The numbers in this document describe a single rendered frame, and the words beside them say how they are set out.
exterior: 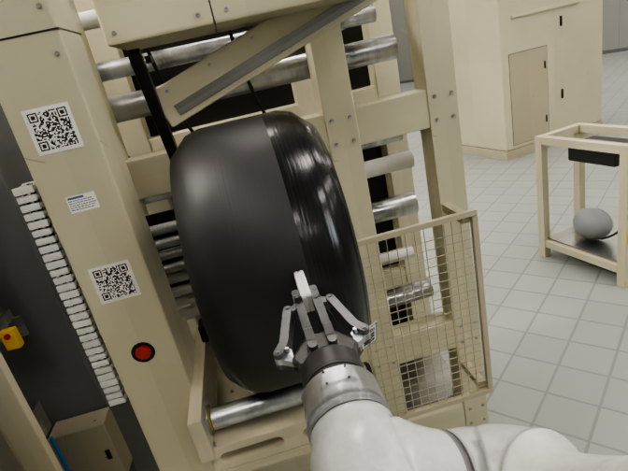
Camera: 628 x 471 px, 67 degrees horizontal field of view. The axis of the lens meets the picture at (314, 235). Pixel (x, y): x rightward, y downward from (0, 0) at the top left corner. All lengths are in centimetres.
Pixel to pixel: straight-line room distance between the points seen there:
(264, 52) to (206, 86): 17
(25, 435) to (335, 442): 68
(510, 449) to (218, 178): 56
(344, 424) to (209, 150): 53
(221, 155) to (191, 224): 13
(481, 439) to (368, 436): 12
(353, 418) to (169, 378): 64
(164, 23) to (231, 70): 21
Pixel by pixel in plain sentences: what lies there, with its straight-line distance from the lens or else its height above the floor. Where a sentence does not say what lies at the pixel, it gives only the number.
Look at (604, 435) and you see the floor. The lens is 222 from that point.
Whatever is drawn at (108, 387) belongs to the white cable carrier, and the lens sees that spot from 111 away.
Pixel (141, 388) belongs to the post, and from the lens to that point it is 108.
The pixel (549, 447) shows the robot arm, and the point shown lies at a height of 118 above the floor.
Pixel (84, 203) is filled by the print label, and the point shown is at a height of 138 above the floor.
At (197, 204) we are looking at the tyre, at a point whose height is 135.
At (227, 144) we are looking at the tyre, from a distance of 85.
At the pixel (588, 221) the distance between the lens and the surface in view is 325.
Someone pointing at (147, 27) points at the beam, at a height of 166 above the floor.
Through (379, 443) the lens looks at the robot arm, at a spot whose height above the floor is 121.
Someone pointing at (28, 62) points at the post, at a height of 162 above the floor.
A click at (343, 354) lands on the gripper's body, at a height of 122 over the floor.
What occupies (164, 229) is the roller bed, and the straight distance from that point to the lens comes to 135.
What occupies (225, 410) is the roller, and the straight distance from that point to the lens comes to 103.
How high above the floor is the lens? 154
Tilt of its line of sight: 21 degrees down
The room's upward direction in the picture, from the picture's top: 13 degrees counter-clockwise
